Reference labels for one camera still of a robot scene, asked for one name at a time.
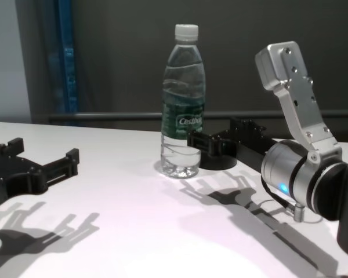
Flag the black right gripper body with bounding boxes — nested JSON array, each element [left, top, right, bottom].
[[217, 127, 285, 175]]

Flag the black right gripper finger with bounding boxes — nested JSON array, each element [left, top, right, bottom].
[[229, 116, 267, 137], [187, 130, 239, 159]]

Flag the blue metal post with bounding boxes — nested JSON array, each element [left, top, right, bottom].
[[57, 0, 78, 127]]

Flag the green YES button black base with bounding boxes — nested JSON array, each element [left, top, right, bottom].
[[198, 155, 238, 171]]

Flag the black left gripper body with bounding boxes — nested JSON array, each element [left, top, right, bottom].
[[0, 152, 50, 214]]

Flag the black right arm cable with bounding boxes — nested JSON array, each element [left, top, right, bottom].
[[260, 176, 306, 223]]

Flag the clear water bottle green label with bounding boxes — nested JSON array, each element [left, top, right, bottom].
[[160, 24, 206, 180]]

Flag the dark grey horizontal rail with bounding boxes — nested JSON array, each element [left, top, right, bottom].
[[48, 109, 348, 126]]

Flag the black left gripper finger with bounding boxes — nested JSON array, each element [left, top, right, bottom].
[[30, 148, 80, 194], [0, 138, 26, 159]]

